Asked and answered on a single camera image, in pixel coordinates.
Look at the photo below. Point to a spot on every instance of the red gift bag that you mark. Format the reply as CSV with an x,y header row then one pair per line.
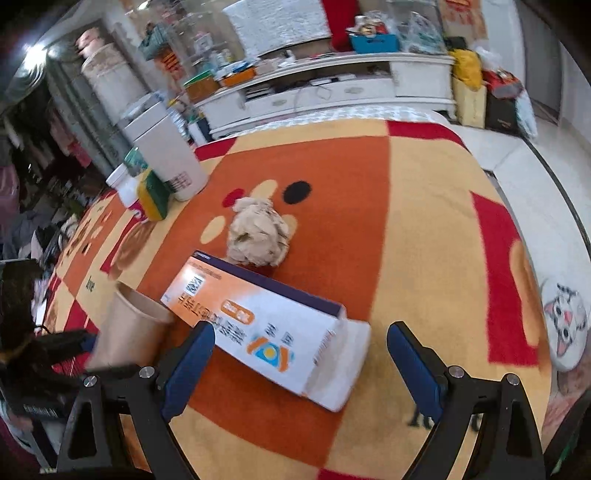
x,y
503,83

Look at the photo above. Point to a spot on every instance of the red hanging sign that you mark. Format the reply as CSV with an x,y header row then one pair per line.
x,y
170,67

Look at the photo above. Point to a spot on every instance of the clear blue printed plastic bag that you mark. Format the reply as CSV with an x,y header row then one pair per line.
x,y
422,34

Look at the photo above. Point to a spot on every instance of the black box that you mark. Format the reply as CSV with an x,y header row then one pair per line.
x,y
501,115

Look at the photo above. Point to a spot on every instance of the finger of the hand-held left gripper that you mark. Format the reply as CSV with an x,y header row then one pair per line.
x,y
69,346

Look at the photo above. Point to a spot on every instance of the striped hanging bag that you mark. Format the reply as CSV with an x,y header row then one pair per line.
x,y
153,41

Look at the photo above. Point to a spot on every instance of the white television cabinet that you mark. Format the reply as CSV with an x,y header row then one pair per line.
x,y
415,78

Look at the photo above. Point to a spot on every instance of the pink plush toy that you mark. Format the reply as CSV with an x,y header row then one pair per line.
x,y
88,39

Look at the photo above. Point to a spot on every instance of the hanging clothes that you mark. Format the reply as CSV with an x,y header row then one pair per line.
x,y
60,143

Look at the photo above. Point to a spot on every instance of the beige covered standing air conditioner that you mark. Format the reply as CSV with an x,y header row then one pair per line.
x,y
108,83

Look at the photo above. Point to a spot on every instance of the green yellow packet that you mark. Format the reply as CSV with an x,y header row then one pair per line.
x,y
154,196

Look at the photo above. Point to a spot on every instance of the brown paper cup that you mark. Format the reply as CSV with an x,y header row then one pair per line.
x,y
124,332

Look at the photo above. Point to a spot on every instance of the white jar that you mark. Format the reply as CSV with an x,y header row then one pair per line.
x,y
122,184

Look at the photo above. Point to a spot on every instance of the clear acrylic shelf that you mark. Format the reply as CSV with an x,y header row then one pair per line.
x,y
203,32

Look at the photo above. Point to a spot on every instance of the brown box with green lid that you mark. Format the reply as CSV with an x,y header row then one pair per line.
x,y
202,88

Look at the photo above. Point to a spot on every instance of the red cloth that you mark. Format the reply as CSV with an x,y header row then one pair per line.
x,y
341,23

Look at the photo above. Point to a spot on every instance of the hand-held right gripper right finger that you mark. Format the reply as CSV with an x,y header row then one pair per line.
x,y
415,369

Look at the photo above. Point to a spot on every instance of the white cylindrical canister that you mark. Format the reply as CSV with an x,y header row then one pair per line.
x,y
166,152

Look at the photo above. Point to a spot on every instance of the yellow carton box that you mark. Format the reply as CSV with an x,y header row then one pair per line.
x,y
468,108

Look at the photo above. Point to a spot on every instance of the white cloth covered television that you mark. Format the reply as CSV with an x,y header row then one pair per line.
x,y
277,23

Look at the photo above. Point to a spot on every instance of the orange white carton box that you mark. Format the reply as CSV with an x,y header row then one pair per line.
x,y
258,318

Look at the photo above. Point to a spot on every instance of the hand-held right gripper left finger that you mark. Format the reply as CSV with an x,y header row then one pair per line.
x,y
189,369

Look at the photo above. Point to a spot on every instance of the green tissue pack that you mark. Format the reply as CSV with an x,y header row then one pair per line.
x,y
136,159

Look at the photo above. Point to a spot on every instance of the blue storage box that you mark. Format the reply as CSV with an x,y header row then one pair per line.
x,y
374,44

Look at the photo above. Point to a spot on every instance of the crumpled beige paper ball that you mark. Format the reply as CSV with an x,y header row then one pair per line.
x,y
258,235

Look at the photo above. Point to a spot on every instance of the cat print cushion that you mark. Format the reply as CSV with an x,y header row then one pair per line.
x,y
563,318

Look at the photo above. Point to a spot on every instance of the orange red printed blanket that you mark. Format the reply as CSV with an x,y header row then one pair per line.
x,y
369,207

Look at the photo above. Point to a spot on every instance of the white blue plastic bag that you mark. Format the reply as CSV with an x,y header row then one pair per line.
x,y
526,115

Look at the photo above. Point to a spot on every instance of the red wall decoration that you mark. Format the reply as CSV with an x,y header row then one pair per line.
x,y
461,16

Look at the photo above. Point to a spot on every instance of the yellow bag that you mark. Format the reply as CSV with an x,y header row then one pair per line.
x,y
466,67

